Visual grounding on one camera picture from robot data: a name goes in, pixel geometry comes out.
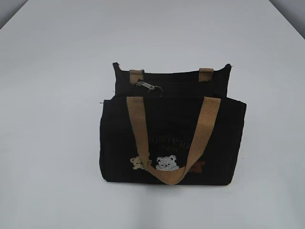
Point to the metal zipper pull with ring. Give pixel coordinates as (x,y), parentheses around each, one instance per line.
(150,88)

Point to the black canvas bear bag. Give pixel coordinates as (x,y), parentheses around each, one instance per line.
(189,136)

